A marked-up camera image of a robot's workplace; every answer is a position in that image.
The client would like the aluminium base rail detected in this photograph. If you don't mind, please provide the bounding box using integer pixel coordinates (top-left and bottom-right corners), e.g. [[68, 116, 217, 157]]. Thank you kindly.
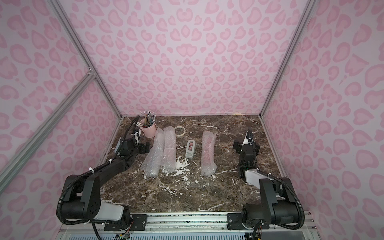
[[55, 211, 320, 240]]

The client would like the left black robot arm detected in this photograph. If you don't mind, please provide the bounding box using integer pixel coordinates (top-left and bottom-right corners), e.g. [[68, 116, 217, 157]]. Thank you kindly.
[[56, 116, 150, 231]]

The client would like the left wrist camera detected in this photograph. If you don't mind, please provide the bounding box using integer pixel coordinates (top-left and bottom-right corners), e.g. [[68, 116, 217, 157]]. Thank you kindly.
[[133, 131, 141, 146]]

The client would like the white tape dispenser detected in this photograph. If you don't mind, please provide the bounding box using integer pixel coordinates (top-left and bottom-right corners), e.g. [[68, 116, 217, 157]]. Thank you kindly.
[[186, 140, 196, 159]]

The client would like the pink pencil cup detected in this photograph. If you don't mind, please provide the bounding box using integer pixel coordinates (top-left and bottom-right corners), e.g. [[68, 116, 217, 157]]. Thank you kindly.
[[140, 119, 157, 138]]

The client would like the grey stapler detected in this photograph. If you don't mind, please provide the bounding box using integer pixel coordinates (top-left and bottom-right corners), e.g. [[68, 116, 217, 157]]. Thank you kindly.
[[115, 137, 121, 153]]

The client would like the bubble wrap sheet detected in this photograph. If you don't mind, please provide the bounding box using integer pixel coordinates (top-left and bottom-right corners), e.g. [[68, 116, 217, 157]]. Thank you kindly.
[[140, 128, 165, 178], [163, 127, 177, 173], [201, 132, 217, 177]]

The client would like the tape roll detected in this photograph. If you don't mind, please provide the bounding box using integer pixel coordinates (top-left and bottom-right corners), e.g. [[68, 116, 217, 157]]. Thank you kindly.
[[175, 126, 186, 137]]

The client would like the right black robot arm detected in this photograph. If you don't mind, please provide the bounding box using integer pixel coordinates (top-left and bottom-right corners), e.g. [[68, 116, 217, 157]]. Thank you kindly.
[[227, 129, 305, 235]]

